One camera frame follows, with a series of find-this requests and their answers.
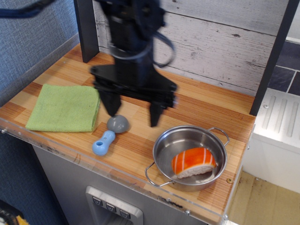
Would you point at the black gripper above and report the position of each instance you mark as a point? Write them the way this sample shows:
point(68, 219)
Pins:
point(135, 79)

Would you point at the green cloth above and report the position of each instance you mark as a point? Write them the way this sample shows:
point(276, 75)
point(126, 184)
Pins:
point(65, 109)

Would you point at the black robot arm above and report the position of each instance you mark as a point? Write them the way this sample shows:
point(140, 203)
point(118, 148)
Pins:
point(133, 26)

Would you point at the silver metal pot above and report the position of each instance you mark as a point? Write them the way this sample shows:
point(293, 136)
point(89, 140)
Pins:
point(180, 138)

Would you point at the blue grey toy scoop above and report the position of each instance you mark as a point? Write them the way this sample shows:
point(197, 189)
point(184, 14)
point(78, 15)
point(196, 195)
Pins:
point(115, 125)

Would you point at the salmon sushi toy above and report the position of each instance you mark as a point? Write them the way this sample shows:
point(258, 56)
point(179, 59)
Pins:
point(192, 162)

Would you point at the grey button control panel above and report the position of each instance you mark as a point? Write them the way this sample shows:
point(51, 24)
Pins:
point(109, 210)

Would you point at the white ridged sink drainer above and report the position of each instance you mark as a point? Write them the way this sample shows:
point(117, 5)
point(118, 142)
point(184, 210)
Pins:
point(278, 118)

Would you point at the yellow black object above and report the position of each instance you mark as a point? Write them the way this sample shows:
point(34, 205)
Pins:
point(11, 217)

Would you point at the dark left upright post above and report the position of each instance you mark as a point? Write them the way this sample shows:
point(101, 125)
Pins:
point(86, 28)

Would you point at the dark upright post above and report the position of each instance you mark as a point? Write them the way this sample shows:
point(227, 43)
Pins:
point(274, 55)
point(86, 28)

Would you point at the dark right upright post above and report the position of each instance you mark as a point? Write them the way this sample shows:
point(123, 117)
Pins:
point(274, 55)

